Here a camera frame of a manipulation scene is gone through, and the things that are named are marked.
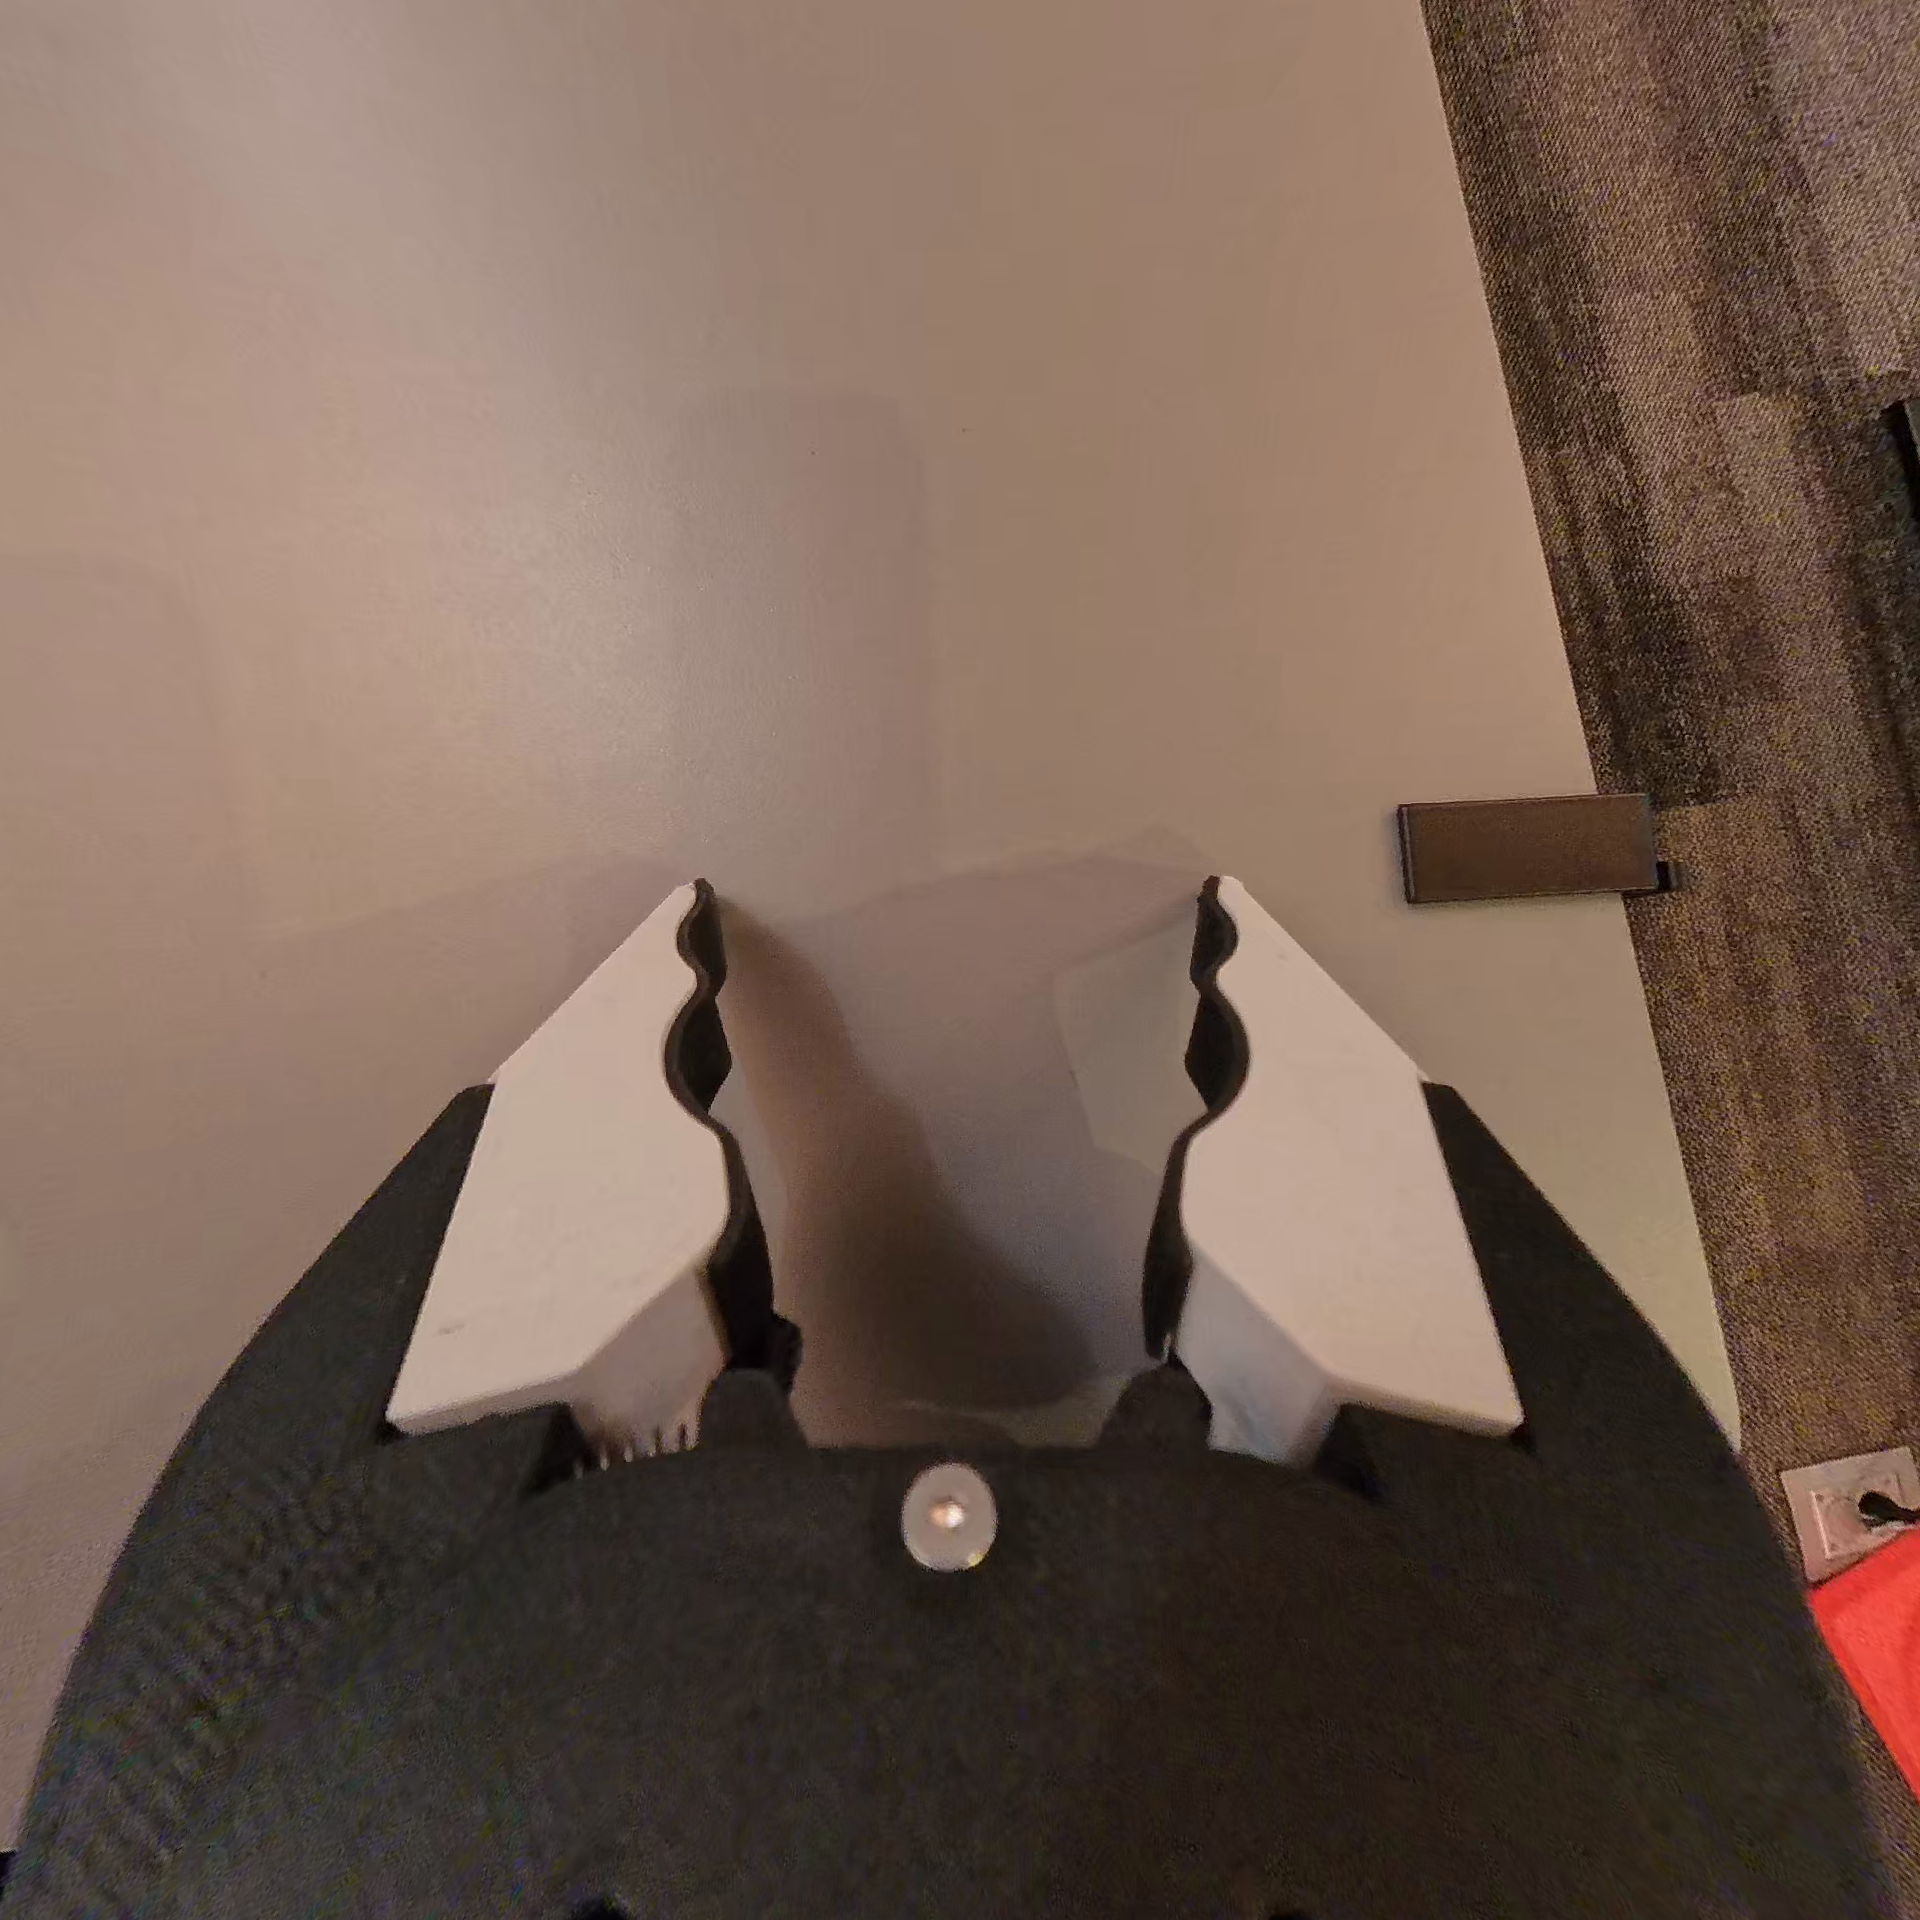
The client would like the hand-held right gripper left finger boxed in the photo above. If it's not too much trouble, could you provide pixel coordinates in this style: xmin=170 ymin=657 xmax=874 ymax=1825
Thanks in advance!
xmin=384 ymin=881 xmax=797 ymax=1468

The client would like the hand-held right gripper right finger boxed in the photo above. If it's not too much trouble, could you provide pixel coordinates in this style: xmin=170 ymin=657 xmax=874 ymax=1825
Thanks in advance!
xmin=1143 ymin=873 xmax=1529 ymax=1468

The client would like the white floor outlet plate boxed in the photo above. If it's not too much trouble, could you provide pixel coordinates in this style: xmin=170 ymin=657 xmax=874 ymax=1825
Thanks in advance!
xmin=1781 ymin=1447 xmax=1920 ymax=1580

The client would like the orange ridged plastic part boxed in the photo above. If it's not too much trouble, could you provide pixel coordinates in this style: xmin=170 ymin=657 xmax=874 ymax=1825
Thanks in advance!
xmin=1808 ymin=1530 xmax=1920 ymax=1764

